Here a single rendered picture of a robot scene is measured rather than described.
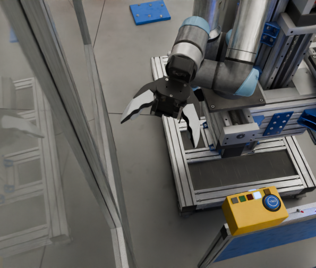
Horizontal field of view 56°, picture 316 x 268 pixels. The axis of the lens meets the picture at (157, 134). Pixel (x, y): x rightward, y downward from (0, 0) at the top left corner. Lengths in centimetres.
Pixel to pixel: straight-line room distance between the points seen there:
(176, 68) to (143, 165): 165
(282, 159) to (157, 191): 85
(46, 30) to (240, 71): 55
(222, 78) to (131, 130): 159
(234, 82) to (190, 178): 116
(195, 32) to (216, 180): 131
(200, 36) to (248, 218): 53
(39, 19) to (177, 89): 35
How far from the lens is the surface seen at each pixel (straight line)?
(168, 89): 61
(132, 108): 58
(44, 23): 34
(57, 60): 37
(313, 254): 218
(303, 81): 148
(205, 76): 80
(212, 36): 104
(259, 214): 95
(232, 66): 80
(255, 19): 81
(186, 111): 59
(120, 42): 301
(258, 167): 202
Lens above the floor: 193
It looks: 57 degrees down
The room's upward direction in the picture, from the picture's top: straight up
